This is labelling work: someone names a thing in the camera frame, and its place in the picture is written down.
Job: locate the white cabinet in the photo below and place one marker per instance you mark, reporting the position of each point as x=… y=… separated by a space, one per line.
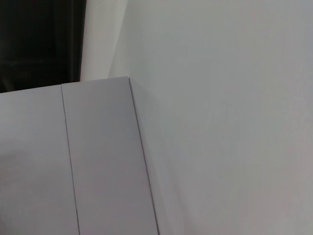
x=97 y=151

